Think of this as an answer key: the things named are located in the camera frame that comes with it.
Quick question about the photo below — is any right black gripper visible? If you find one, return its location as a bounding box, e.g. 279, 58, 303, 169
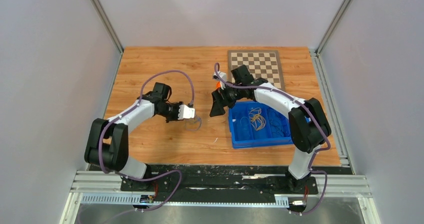
209, 83, 243, 118

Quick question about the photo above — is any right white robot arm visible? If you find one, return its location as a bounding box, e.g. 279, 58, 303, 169
209, 63, 332, 193

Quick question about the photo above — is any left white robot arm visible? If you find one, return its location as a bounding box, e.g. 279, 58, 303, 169
84, 82, 186, 191

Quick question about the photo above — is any blue plastic divided bin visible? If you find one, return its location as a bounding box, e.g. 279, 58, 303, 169
228, 101, 293, 149

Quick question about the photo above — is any wooden chessboard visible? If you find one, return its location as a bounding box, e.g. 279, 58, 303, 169
227, 50, 286, 91

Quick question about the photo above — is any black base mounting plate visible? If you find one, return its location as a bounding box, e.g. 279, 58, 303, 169
120, 164, 319, 203

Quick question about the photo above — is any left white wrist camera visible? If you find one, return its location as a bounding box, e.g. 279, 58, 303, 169
178, 104, 196, 120

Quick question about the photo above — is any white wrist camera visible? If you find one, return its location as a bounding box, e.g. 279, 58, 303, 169
178, 104, 196, 120
213, 71, 228, 89

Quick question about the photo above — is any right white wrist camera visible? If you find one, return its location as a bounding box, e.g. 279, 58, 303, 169
213, 71, 228, 89

